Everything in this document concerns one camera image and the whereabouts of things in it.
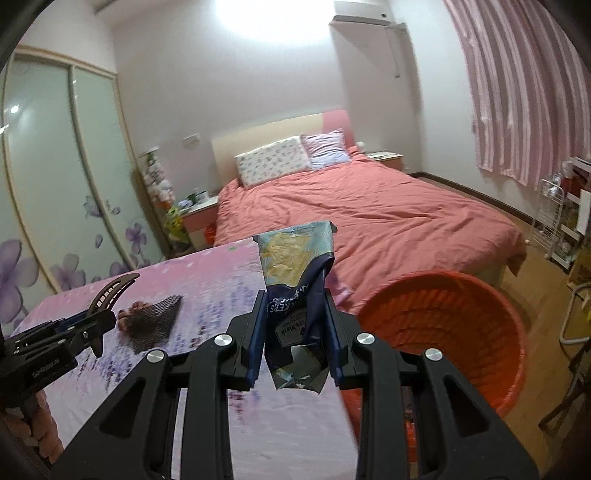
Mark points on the white floral pillow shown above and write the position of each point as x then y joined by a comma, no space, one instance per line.
272,161

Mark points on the blue snack packet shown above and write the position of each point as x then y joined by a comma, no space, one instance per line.
291,286

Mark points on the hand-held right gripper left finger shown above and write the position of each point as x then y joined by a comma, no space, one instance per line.
251,346

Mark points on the cream pink headboard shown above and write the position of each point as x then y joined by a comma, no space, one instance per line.
263,131

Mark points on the person's left hand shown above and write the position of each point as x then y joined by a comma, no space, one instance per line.
44,429

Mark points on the pink white nightstand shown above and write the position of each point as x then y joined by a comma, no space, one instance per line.
388,160
198,217

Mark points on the lavender printed pink sheet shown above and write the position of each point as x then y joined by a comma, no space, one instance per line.
194,286

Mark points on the white wall switch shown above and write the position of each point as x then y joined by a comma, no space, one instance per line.
190,140

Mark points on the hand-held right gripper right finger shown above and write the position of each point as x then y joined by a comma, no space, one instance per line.
334,341

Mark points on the floral glass wardrobe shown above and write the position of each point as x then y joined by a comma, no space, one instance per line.
55,175

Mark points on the hanging plush toys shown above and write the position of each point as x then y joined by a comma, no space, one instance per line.
159,184

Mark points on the pink striped curtain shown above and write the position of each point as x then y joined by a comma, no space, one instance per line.
526,83

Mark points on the black mesh pouch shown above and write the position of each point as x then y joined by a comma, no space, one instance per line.
159,323

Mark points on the white mug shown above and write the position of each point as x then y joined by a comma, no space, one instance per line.
200,196

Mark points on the small red bin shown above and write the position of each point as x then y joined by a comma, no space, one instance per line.
210,233

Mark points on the metal frame chair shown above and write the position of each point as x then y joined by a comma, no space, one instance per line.
570,350

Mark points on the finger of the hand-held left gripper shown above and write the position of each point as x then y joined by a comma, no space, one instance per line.
83,325

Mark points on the white storage shelf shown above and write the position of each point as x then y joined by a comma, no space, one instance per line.
577,217

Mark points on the purple striped pillow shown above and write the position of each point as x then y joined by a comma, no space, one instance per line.
325,147

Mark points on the orange plastic basket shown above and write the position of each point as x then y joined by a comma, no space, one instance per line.
438,318

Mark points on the dark brown hair claw clip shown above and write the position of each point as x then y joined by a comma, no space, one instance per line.
111,290

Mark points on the coral bed duvet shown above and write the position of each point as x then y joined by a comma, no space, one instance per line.
369,217

